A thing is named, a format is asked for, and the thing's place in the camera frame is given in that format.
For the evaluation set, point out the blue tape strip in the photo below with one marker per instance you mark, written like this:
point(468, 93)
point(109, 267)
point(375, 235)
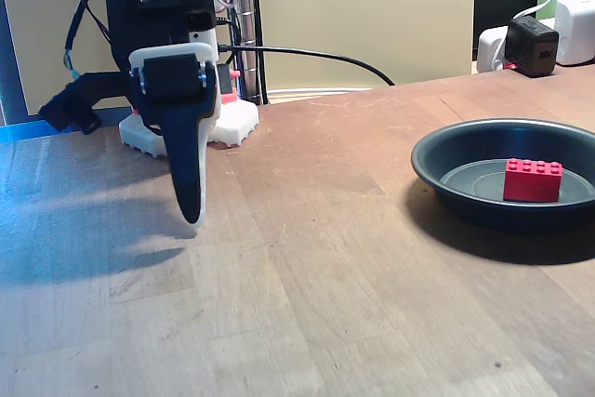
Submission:
point(23, 132)

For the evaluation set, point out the red lego block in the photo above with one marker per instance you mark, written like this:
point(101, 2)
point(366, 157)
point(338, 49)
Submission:
point(532, 183)

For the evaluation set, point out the large white power adapter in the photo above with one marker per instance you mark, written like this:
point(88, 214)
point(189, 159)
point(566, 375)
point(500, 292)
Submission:
point(576, 30)

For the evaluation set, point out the dark board frame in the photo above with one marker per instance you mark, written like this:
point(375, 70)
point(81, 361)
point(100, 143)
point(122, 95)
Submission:
point(9, 67)

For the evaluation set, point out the black camera on mount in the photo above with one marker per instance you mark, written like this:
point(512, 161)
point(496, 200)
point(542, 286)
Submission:
point(65, 106)

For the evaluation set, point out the dark round metal bin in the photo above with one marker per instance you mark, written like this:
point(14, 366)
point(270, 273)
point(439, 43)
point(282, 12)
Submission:
point(465, 169)

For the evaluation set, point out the small white power plug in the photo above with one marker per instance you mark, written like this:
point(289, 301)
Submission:
point(488, 48)

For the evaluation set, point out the black cube charger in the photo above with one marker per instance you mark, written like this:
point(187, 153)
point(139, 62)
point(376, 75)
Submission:
point(530, 46)

